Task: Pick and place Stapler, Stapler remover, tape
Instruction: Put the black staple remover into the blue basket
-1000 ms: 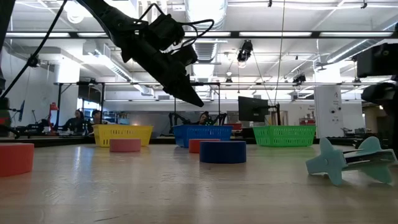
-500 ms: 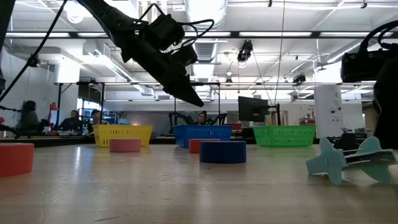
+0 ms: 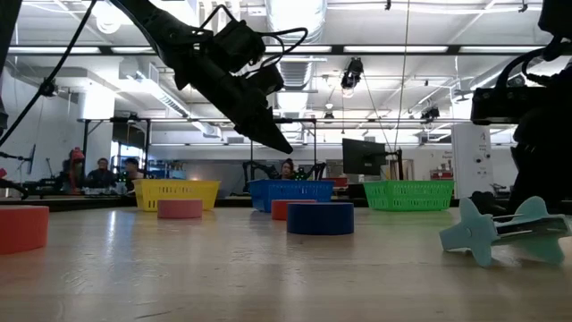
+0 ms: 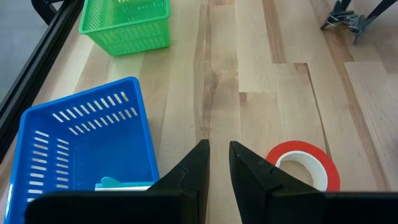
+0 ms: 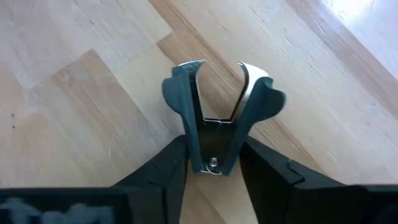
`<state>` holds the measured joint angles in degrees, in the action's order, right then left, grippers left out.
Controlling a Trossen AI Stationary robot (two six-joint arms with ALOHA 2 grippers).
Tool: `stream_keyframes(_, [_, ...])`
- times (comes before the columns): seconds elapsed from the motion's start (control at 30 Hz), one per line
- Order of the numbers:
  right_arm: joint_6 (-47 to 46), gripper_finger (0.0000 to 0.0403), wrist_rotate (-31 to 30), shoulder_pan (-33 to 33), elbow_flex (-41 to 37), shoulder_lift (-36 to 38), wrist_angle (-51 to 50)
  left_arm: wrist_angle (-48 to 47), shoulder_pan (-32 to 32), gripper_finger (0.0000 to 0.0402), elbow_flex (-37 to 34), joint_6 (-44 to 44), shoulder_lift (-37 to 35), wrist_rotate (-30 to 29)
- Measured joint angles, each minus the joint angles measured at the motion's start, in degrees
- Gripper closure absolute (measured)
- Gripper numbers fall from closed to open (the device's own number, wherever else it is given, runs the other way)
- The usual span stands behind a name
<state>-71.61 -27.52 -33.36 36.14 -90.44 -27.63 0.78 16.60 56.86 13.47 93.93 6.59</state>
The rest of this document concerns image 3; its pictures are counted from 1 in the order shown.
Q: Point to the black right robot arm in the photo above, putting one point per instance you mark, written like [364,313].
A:
[558,18]

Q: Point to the black ceiling-mounted camera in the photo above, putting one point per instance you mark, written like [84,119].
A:
[47,87]
[431,113]
[516,81]

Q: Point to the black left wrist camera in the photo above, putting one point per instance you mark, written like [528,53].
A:
[239,44]

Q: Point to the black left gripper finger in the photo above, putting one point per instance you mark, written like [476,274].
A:
[254,127]
[270,125]

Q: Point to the black overhead camera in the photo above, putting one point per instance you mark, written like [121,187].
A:
[353,71]

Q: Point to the pink tape roll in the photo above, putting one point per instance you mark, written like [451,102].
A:
[180,209]

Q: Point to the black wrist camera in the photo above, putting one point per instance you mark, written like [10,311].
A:
[239,44]
[505,107]

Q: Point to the black computer monitor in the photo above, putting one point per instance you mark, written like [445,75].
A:
[364,156]

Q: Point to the blue plastic basket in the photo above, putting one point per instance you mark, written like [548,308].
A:
[290,190]

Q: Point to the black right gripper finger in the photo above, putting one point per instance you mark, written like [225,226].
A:
[558,192]
[483,203]

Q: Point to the blue tape roll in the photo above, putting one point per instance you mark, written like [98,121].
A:
[320,219]

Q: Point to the green plastic basket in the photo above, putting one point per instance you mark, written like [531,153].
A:
[406,196]

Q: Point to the white column with signs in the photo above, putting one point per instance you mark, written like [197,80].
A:
[471,170]

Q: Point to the person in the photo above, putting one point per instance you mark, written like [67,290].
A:
[102,176]
[287,170]
[132,172]

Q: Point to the black background rig frame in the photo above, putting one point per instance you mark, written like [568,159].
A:
[85,147]
[304,120]

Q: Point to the silver ceiling duct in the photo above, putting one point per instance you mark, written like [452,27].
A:
[295,13]

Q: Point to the red crate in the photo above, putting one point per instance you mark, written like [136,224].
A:
[339,182]

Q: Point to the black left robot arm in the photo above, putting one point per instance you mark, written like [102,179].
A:
[156,24]

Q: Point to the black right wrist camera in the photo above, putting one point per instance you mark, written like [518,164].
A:
[505,107]

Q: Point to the black overhead rig frame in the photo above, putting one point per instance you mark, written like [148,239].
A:
[337,49]

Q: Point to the yellow plastic basket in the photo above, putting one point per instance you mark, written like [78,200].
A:
[179,190]

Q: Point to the black table frame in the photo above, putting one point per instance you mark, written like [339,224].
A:
[80,203]

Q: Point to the black background robot arm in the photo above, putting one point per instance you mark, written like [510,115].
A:
[261,169]
[318,170]

